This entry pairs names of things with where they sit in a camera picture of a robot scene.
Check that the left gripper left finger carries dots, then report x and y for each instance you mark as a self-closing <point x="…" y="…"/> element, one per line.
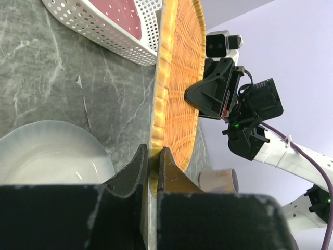
<point x="89" y="216"/>

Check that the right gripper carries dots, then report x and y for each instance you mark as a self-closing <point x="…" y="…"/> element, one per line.
<point x="219" y="96"/>

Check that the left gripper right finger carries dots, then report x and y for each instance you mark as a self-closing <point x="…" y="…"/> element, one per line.
<point x="188" y="218"/>

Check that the orange woven tray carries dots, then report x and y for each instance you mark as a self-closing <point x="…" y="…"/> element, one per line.
<point x="187" y="67"/>

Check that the pink polka dot plate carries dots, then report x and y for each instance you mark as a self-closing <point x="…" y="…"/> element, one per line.
<point x="123" y="13"/>

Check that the cream plate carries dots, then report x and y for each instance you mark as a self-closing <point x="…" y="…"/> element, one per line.
<point x="158" y="115"/>

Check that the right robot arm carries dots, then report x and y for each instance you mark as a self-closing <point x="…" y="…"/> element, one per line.
<point x="255" y="140"/>

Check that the white perforated plastic bin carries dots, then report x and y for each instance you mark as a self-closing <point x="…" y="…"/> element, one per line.
<point x="85" y="19"/>

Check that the pink purple mug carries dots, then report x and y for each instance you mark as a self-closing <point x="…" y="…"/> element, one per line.
<point x="219" y="181"/>

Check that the white scalloped bowl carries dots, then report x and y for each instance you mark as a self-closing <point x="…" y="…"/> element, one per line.
<point x="53" y="152"/>

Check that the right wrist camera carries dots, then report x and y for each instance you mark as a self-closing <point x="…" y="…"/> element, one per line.
<point x="220" y="43"/>

